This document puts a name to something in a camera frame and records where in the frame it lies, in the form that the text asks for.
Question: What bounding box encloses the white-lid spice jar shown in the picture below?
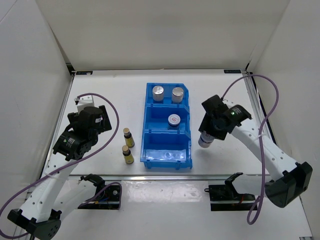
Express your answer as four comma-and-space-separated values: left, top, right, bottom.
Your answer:
198, 131, 215, 148
167, 114, 181, 130

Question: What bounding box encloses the silver-lid shaker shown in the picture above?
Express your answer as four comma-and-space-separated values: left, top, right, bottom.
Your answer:
171, 87, 184, 104
152, 85, 164, 103

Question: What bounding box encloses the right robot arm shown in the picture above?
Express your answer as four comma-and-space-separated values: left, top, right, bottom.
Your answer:
198, 95, 313, 208

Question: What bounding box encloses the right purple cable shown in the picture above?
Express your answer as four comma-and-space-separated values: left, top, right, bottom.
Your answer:
221, 74, 280, 225

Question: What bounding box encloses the blue plastic divided bin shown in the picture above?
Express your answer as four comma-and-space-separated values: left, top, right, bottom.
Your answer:
140, 82, 193, 170

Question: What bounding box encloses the purple cable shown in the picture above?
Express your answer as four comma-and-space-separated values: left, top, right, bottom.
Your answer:
221, 74, 280, 225
0, 92, 125, 239

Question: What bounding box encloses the amber bottle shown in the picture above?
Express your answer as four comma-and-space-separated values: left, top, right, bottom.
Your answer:
123, 127, 135, 148
121, 145, 134, 164

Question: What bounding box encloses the aluminium table edge rail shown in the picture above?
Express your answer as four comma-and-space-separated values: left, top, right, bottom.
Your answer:
42, 173, 276, 181

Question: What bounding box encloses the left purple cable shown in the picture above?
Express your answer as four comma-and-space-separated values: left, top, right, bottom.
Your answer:
0, 92, 125, 239

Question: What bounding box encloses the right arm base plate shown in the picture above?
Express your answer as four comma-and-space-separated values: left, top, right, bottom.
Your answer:
204, 172, 256, 212

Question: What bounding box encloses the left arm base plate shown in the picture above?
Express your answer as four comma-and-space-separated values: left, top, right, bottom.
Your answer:
78, 174, 123, 210

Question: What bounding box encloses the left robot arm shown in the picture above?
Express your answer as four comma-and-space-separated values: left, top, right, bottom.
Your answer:
7, 105, 112, 240

